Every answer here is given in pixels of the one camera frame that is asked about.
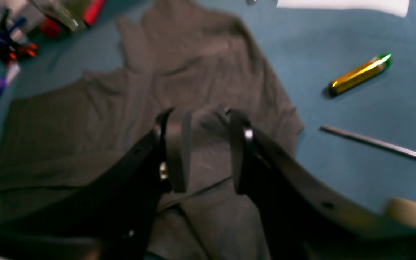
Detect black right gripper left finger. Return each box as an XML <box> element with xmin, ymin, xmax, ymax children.
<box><xmin>0</xmin><ymin>108</ymin><xmax>191</xmax><ymax>260</ymax></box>

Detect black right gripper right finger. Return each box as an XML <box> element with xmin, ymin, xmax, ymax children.
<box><xmin>228</xmin><ymin>109</ymin><xmax>416</xmax><ymax>260</ymax></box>

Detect dark grey T-shirt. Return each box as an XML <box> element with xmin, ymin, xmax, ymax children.
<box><xmin>0</xmin><ymin>0</ymin><xmax>304</xmax><ymax>260</ymax></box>

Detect olive green mug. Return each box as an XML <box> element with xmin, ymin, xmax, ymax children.
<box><xmin>384</xmin><ymin>197</ymin><xmax>416</xmax><ymax>228</ymax></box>

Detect black and white stick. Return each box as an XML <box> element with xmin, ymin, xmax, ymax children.
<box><xmin>319</xmin><ymin>125</ymin><xmax>416</xmax><ymax>160</ymax></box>

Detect blue table cloth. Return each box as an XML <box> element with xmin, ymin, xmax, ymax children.
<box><xmin>0</xmin><ymin>0</ymin><xmax>416</xmax><ymax>217</ymax></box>

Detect gold AA battery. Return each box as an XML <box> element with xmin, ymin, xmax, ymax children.
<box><xmin>327</xmin><ymin>54</ymin><xmax>392</xmax><ymax>97</ymax></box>

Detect small red cube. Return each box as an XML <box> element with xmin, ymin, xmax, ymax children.
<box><xmin>40</xmin><ymin>17</ymin><xmax>61</xmax><ymax>39</ymax></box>

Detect clear drinking glass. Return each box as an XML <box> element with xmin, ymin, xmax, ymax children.
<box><xmin>28</xmin><ymin>0</ymin><xmax>89</xmax><ymax>33</ymax></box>

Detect blue black spring clamp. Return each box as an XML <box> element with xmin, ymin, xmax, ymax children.
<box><xmin>0</xmin><ymin>17</ymin><xmax>27</xmax><ymax>64</ymax></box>

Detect white paper slip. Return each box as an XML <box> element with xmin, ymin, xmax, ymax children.
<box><xmin>276</xmin><ymin>0</ymin><xmax>410</xmax><ymax>17</ymax></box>

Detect red handled screwdriver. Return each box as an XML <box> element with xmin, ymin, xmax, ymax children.
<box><xmin>82</xmin><ymin>0</ymin><xmax>107</xmax><ymax>27</ymax></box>

